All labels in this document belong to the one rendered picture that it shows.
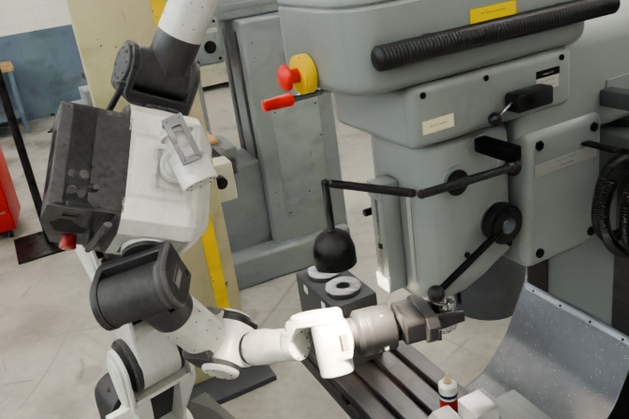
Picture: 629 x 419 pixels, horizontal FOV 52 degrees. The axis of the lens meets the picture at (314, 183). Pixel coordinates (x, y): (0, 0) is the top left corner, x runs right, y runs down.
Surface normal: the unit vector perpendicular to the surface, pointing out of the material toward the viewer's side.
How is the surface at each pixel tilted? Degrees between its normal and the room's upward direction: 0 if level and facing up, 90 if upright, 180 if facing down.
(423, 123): 90
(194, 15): 101
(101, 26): 90
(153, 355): 81
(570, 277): 90
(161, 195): 58
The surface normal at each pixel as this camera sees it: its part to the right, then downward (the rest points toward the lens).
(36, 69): 0.46, 0.27
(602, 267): -0.88, 0.28
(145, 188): 0.48, -0.32
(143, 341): 0.66, 0.28
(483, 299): -0.29, 0.44
